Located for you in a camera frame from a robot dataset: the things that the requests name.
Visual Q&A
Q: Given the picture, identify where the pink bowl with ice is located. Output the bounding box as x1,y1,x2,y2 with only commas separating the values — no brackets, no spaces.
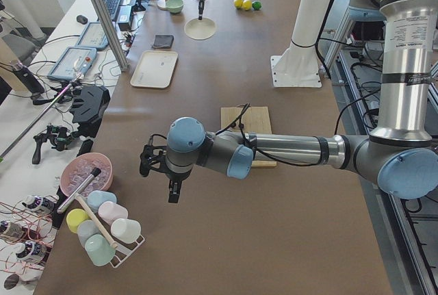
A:
60,153,113,197

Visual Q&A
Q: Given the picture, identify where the blue teach pendant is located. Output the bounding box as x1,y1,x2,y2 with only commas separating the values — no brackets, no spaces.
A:
76,22,109,51
47,47,97,81

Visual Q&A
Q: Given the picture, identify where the blue cup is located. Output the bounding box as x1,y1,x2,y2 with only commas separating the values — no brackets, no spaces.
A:
87,190,117,213

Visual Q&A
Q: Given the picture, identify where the cream round plate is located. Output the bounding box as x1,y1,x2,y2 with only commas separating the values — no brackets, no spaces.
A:
184,18,216,40

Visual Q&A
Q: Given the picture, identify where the grey cup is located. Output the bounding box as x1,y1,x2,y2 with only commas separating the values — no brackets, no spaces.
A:
77,220,100,247

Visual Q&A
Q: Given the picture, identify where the mint green cup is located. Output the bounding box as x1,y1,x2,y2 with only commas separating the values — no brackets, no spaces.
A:
85,234,116,266

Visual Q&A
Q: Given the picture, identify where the black keyboard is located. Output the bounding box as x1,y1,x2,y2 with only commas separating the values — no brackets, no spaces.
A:
104,0,122,21

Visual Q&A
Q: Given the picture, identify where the pink cup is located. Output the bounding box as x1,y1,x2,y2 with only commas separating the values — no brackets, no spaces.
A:
98,201,129,226

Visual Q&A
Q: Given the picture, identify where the yellow lemon left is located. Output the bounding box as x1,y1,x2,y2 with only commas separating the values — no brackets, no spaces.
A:
242,0,253,11

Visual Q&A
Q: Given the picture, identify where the yellow cup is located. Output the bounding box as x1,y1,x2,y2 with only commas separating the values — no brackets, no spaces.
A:
66,208,90,233

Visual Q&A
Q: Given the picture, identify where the mint green bowl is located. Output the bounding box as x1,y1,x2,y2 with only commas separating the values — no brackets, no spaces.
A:
166,0,184,14

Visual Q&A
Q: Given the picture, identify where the wooden cutting board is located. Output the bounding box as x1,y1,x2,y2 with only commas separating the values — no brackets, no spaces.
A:
220,107,277,168

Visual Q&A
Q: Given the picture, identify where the green lime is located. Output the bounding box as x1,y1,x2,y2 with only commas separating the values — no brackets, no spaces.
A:
252,1,262,11

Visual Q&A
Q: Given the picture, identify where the round wooden rack base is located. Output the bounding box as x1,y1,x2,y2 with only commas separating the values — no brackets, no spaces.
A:
157,0,168,11

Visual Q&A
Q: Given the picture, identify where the cream rabbit tray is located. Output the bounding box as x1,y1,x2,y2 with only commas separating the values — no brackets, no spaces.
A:
130,50,178,89

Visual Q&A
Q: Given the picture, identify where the white wire cup rack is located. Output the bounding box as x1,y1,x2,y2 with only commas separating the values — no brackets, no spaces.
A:
110,235,146,268

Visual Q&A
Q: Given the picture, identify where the white cup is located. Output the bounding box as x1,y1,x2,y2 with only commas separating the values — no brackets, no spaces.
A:
111,218,141,244

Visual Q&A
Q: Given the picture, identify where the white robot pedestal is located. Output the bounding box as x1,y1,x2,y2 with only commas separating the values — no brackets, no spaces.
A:
271,0,331,88

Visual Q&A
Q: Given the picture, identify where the grey folded cloth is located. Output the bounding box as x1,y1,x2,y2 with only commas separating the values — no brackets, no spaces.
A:
152,34,175,49

